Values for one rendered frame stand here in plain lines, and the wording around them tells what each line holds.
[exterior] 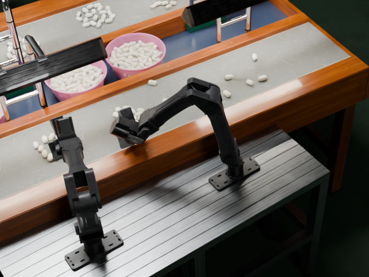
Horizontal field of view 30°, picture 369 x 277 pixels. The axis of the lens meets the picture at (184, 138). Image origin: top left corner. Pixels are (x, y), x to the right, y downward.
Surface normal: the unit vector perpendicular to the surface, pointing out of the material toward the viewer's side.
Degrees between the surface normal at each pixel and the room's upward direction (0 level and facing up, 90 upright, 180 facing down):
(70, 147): 17
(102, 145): 0
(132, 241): 0
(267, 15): 0
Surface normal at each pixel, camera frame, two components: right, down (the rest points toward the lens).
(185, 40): -0.04, -0.71
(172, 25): 0.48, 0.60
